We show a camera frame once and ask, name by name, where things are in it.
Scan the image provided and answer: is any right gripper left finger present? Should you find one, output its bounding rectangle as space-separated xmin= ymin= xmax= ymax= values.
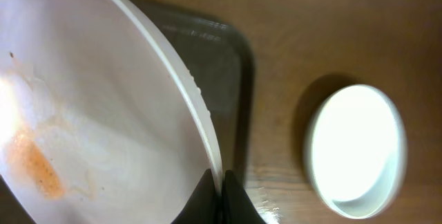
xmin=172 ymin=169 xmax=219 ymax=224

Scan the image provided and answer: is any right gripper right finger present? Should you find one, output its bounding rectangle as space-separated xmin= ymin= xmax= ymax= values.
xmin=222 ymin=170 xmax=265 ymax=224

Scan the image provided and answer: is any pale grey plate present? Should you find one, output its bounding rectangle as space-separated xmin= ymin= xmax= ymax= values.
xmin=303 ymin=84 xmax=407 ymax=219

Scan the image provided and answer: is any white plate bottom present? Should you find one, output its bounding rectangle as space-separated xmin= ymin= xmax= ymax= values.
xmin=1 ymin=0 xmax=222 ymax=223

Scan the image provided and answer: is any brown serving tray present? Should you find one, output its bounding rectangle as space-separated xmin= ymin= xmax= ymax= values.
xmin=130 ymin=0 xmax=255 ymax=183

